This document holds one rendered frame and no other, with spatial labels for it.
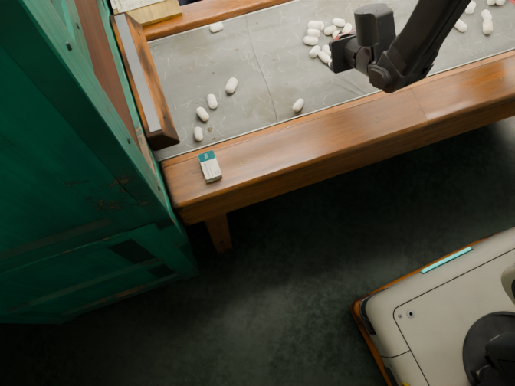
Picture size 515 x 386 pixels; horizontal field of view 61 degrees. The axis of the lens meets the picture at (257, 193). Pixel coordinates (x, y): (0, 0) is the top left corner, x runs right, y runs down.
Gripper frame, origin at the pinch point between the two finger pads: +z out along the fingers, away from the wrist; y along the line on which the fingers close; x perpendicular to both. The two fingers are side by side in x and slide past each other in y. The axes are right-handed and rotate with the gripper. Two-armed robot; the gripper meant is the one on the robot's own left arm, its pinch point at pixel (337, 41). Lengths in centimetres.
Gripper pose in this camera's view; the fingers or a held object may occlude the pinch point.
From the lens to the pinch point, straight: 103.3
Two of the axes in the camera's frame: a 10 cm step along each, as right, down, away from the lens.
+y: -9.5, 3.1, -1.1
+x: 2.0, 8.1, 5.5
